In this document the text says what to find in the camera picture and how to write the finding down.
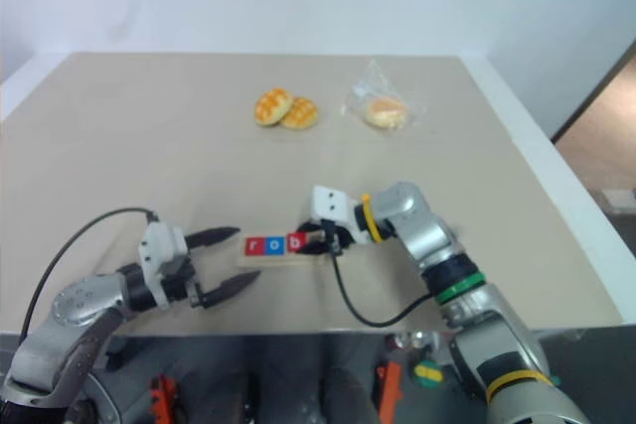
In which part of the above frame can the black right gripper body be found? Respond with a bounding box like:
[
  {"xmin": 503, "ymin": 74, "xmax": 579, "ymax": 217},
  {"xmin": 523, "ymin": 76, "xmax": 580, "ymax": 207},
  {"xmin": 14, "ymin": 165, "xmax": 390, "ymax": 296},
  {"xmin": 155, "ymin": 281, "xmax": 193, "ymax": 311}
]
[{"xmin": 317, "ymin": 217, "xmax": 357, "ymax": 256}]

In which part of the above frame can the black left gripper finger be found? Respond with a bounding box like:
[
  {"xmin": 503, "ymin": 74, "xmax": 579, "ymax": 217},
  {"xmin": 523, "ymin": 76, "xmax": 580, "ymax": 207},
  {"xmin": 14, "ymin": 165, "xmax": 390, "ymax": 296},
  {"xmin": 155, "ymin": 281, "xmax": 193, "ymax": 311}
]
[
  {"xmin": 201, "ymin": 270, "xmax": 262, "ymax": 309},
  {"xmin": 184, "ymin": 226, "xmax": 241, "ymax": 250}
]

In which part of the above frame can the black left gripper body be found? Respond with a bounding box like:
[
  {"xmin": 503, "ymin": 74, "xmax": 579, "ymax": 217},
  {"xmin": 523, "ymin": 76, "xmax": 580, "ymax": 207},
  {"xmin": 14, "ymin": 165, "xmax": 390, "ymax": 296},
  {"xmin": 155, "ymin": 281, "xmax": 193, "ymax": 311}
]
[{"xmin": 158, "ymin": 253, "xmax": 208, "ymax": 309}]

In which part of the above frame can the wooden letter tray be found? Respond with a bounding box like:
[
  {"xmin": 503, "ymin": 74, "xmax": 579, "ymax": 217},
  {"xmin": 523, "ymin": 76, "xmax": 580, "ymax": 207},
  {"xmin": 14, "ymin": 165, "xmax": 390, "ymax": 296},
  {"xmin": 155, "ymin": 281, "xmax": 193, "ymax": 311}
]
[{"xmin": 237, "ymin": 232, "xmax": 332, "ymax": 269}]

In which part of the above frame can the yellow zip tie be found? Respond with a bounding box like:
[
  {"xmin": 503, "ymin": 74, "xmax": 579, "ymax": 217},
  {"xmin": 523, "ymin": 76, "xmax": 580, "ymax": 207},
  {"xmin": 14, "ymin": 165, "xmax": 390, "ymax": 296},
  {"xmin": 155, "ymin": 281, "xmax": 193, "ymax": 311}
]
[{"xmin": 360, "ymin": 193, "xmax": 387, "ymax": 243}]

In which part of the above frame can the golden grid-pattern bun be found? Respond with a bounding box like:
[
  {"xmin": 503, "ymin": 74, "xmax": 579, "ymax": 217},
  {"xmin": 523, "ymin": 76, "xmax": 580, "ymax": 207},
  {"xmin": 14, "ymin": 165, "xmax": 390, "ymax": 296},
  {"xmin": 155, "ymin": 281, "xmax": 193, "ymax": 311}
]
[
  {"xmin": 281, "ymin": 95, "xmax": 319, "ymax": 130},
  {"xmin": 253, "ymin": 87, "xmax": 294, "ymax": 127}
]

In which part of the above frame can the orange black tool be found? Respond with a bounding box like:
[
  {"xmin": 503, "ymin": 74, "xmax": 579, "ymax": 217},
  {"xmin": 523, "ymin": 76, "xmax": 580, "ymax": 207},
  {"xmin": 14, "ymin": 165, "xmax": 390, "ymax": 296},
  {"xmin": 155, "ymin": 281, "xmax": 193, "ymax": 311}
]
[{"xmin": 150, "ymin": 374, "xmax": 178, "ymax": 424}]

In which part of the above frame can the pale round bun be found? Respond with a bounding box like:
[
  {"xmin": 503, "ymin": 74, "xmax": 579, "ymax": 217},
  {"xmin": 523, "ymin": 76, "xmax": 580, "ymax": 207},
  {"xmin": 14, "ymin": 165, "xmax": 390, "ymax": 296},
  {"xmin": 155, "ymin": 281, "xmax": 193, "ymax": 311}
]
[{"xmin": 364, "ymin": 97, "xmax": 408, "ymax": 130}]

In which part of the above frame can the bagged bun in plastic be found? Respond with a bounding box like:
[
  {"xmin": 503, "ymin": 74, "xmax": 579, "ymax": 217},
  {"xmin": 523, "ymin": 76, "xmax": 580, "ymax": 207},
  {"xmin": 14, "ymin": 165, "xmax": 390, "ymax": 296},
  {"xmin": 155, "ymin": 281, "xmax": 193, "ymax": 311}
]
[{"xmin": 340, "ymin": 59, "xmax": 429, "ymax": 135}]

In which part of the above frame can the green yellow round object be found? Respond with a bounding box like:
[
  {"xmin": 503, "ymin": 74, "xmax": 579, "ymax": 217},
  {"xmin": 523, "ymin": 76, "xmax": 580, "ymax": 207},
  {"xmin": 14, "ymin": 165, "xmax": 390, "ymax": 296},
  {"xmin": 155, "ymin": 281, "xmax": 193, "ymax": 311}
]
[{"xmin": 413, "ymin": 357, "xmax": 443, "ymax": 388}]

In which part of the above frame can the beige box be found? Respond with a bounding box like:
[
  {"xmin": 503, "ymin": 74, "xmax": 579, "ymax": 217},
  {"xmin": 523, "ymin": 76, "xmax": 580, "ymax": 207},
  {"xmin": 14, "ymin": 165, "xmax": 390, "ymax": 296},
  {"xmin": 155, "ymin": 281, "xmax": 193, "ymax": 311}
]
[{"xmin": 600, "ymin": 188, "xmax": 636, "ymax": 212}]

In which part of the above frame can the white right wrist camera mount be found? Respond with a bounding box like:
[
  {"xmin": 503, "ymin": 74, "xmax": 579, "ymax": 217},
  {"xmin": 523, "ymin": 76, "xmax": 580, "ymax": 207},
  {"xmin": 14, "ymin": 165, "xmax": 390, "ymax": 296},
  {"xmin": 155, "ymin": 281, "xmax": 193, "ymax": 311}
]
[{"xmin": 310, "ymin": 185, "xmax": 372, "ymax": 246}]

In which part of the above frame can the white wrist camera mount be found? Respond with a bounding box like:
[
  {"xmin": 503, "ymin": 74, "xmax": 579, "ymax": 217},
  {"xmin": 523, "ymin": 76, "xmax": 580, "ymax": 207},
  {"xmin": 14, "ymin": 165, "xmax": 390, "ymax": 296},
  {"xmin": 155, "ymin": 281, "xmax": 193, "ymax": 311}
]
[
  {"xmin": 137, "ymin": 221, "xmax": 190, "ymax": 307},
  {"xmin": 310, "ymin": 185, "xmax": 372, "ymax": 246}
]

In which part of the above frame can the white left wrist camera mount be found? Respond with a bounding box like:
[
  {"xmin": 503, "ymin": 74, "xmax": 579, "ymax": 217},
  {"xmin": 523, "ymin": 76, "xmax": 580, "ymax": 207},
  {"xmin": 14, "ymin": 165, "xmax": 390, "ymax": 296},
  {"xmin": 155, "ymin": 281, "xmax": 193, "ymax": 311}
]
[{"xmin": 137, "ymin": 221, "xmax": 190, "ymax": 307}]

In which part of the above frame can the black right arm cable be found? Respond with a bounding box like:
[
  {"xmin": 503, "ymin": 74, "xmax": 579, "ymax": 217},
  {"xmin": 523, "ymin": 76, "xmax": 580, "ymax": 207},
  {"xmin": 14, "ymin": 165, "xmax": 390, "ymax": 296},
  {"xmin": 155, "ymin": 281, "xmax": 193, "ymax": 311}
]
[{"xmin": 320, "ymin": 218, "xmax": 439, "ymax": 329}]

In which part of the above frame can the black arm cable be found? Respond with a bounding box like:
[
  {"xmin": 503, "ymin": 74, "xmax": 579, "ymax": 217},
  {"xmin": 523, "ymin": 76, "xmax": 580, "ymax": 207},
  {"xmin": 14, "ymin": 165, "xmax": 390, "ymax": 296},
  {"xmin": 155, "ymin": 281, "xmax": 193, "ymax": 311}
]
[
  {"xmin": 19, "ymin": 208, "xmax": 159, "ymax": 336},
  {"xmin": 320, "ymin": 218, "xmax": 439, "ymax": 329}
]

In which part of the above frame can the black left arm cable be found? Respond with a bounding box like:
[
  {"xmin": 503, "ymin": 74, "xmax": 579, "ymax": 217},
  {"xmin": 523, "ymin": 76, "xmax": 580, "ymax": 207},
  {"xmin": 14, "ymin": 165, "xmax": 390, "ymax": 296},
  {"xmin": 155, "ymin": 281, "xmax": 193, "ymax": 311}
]
[{"xmin": 19, "ymin": 208, "xmax": 159, "ymax": 336}]

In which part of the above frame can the orange tool handle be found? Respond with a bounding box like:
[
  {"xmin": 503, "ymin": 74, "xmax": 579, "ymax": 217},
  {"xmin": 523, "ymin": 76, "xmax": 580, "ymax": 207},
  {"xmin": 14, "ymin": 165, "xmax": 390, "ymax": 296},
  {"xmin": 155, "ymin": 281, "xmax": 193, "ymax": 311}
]
[{"xmin": 376, "ymin": 361, "xmax": 403, "ymax": 418}]

